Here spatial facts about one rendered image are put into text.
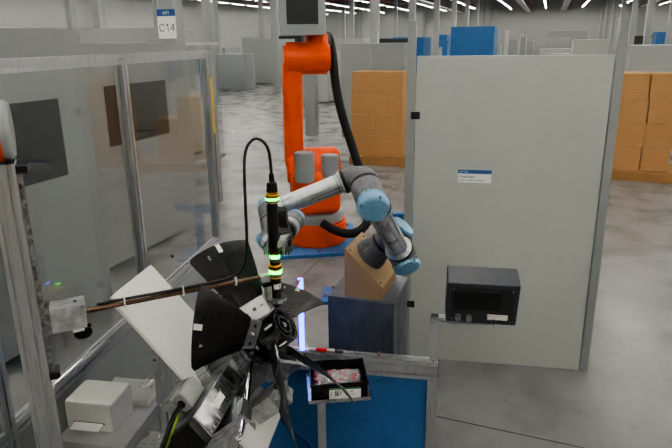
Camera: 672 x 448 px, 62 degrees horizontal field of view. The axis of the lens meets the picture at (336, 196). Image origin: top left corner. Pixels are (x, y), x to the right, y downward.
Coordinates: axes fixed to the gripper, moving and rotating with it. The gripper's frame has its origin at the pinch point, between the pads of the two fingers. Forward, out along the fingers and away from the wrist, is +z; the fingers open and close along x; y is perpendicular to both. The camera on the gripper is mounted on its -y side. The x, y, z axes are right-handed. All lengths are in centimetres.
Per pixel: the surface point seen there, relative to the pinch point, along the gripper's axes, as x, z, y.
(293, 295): -1.6, -21.1, 27.6
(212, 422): 6, 41, 37
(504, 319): -79, -36, 39
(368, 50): 84, -1069, -51
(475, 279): -67, -34, 23
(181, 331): 28.3, 9.4, 28.3
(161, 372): 33, 15, 40
